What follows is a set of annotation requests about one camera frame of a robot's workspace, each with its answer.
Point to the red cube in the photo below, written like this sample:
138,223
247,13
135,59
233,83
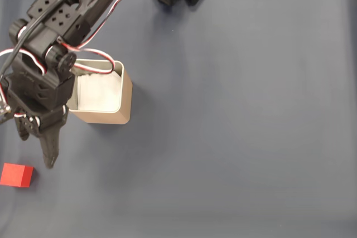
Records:
14,174

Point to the beige square box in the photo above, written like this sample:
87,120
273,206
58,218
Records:
127,96

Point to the white tissue paper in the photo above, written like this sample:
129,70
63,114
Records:
97,93

